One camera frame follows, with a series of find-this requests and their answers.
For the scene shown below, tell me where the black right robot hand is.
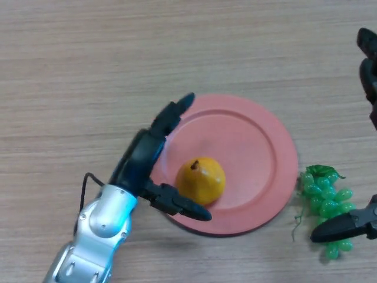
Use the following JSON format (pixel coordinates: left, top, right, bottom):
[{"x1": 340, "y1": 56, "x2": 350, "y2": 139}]
[{"x1": 310, "y1": 28, "x2": 377, "y2": 243}]

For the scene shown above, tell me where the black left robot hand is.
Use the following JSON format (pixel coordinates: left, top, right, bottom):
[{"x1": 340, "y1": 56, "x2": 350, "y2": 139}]
[{"x1": 107, "y1": 92, "x2": 213, "y2": 222}]

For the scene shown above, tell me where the yellow pear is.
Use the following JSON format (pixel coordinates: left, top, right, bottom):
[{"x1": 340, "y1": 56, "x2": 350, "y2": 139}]
[{"x1": 176, "y1": 156, "x2": 227, "y2": 206}]

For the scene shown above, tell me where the pink round plate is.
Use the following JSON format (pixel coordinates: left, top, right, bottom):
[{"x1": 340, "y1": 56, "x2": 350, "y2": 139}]
[{"x1": 150, "y1": 94, "x2": 299, "y2": 236}]

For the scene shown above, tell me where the green grape bunch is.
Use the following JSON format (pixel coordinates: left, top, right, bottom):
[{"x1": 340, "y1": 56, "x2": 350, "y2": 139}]
[{"x1": 291, "y1": 164, "x2": 357, "y2": 261}]

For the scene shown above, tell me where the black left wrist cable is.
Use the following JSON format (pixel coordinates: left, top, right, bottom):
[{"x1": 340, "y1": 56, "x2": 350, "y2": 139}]
[{"x1": 78, "y1": 172, "x2": 105, "y2": 213}]

